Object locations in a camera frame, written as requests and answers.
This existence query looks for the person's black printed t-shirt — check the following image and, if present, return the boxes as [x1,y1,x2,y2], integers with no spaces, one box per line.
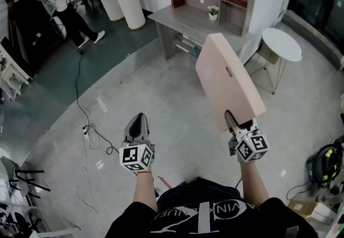
[104,177,319,238]

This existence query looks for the white cabinet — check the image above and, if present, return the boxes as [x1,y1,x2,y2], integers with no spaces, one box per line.
[0,46,31,100]

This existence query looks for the large pink box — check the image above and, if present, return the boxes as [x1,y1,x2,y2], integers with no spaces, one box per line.
[195,33,267,133]

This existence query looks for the person's left forearm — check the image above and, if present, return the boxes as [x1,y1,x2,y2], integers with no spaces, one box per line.
[128,171,158,216]

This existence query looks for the black yellow vacuum cleaner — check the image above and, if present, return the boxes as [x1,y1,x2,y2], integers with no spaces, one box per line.
[306,143,344,188]

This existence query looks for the white chair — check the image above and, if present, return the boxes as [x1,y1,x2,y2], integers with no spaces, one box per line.
[40,0,67,39]

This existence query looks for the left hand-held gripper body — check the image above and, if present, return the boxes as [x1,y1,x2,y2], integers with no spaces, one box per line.
[119,134,156,174]

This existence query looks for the cardboard box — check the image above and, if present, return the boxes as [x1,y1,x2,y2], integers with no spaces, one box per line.
[289,200,336,226]

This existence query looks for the black floor cable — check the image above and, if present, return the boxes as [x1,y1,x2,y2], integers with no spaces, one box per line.
[75,48,115,156]

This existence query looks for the white ribbed pedestal table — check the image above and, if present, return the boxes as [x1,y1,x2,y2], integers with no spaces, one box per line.
[92,0,147,31]

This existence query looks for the grey wooden desk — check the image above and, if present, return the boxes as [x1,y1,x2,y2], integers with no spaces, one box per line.
[147,4,255,62]

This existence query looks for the person's right forearm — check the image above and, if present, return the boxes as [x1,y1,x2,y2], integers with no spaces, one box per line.
[238,161,270,208]

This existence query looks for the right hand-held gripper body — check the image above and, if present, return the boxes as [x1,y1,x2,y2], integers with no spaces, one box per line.
[228,121,270,164]

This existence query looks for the black frame chair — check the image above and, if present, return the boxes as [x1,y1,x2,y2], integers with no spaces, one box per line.
[0,156,81,238]

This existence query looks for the white potted flowers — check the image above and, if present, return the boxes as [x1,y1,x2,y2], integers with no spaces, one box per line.
[207,5,220,21]

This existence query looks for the white round side table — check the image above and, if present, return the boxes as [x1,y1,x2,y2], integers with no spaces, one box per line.
[248,27,303,95]

